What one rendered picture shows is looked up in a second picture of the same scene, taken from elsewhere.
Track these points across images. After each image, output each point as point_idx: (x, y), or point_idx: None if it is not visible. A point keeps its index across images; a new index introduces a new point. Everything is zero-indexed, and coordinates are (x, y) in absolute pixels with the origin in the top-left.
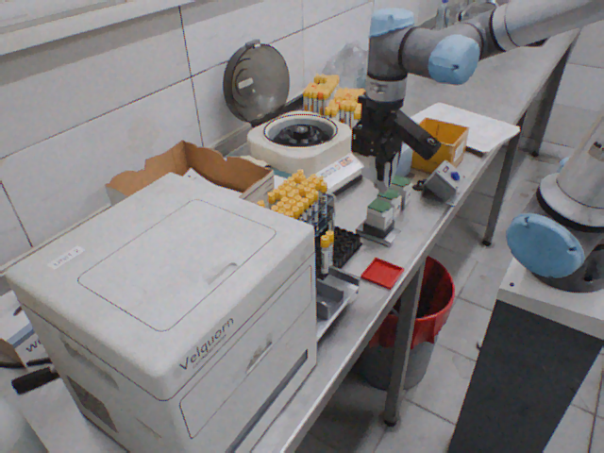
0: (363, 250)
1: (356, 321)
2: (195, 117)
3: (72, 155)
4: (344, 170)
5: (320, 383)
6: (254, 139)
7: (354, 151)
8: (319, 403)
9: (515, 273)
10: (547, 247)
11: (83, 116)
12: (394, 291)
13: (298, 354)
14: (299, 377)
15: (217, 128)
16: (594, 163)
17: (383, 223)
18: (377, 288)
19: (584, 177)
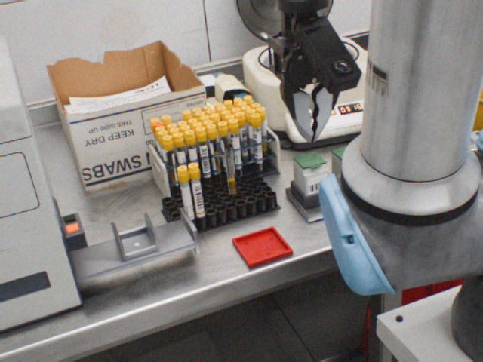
0: (272, 216)
1: (171, 284)
2: (201, 22)
3: (28, 28)
4: (339, 118)
5: (63, 327)
6: (247, 56)
7: (271, 71)
8: (41, 346)
9: (426, 308)
10: (334, 232)
11: None
12: (252, 271)
13: (23, 269)
14: (35, 306)
15: (235, 44)
16: (366, 90)
17: (305, 185)
18: (238, 261)
19: (364, 115)
